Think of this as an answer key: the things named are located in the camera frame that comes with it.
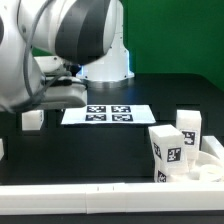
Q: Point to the white block at left edge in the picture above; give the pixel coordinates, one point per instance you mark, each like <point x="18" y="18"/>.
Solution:
<point x="1" y="149"/>

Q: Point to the white round stool seat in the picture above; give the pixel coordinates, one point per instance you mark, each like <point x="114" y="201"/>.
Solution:
<point x="207" y="168"/>

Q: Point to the white front rail wall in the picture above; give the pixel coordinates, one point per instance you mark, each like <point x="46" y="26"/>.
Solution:
<point x="110" y="198"/>

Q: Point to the white rail wall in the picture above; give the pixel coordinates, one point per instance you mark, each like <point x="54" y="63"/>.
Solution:
<point x="110" y="198"/>
<point x="212" y="146"/>

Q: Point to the white sheet with four tags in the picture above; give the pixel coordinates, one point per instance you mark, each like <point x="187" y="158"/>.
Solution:
<point x="109" y="114"/>

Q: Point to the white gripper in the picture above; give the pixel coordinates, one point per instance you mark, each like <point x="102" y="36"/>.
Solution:
<point x="67" y="92"/>

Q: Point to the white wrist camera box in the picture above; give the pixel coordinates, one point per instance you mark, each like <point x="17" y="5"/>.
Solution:
<point x="50" y="66"/>

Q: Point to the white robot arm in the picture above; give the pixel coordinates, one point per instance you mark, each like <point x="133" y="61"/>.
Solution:
<point x="52" y="50"/>

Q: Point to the white right rail wall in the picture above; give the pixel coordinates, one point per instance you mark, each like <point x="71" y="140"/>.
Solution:
<point x="212" y="146"/>

